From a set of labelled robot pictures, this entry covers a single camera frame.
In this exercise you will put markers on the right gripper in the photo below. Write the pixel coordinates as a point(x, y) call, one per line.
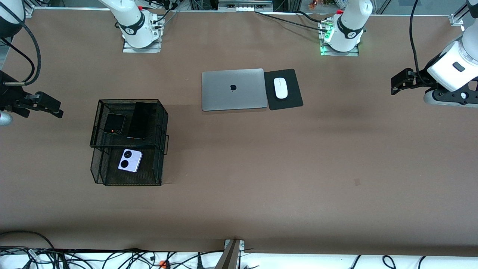
point(8, 93)

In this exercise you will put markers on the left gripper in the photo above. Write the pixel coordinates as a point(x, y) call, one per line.
point(421, 77)

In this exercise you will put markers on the small black flip phone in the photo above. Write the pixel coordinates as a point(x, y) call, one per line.
point(114, 123)

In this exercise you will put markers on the tall black slab phone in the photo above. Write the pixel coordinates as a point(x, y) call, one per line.
point(139, 121)

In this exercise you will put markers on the lilac flip phone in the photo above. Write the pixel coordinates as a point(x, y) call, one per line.
point(135, 164)

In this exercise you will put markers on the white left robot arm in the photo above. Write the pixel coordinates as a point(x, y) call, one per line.
point(349, 26)

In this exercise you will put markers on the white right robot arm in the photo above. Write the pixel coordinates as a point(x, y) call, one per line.
point(130, 22)

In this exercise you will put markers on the black mouse pad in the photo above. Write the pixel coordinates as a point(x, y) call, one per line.
point(291, 97)

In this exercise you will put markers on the white computer mouse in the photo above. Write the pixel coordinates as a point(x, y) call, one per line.
point(281, 89)

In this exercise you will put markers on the white power strip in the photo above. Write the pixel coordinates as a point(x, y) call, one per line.
point(244, 7)

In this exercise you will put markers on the grey closed laptop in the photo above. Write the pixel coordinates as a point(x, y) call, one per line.
point(224, 93)

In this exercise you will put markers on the aluminium frame corner bracket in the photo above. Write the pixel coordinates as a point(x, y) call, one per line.
point(456, 19)

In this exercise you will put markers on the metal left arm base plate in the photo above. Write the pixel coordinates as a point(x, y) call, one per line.
point(328, 53)

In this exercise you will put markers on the aluminium frame rail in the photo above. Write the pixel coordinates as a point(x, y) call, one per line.
point(30, 11)

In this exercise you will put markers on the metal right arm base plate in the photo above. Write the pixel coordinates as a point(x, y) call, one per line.
point(149, 50)

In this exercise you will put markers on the aluminium camera mount post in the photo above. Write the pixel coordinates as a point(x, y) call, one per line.
point(229, 257)

